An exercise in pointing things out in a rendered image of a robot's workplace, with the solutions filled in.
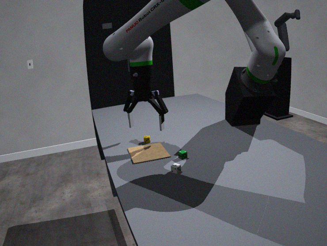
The yellow die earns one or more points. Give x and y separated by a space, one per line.
146 139

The green die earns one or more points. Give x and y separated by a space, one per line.
182 154

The white die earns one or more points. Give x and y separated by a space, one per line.
175 168

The tan square mat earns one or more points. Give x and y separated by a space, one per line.
145 153

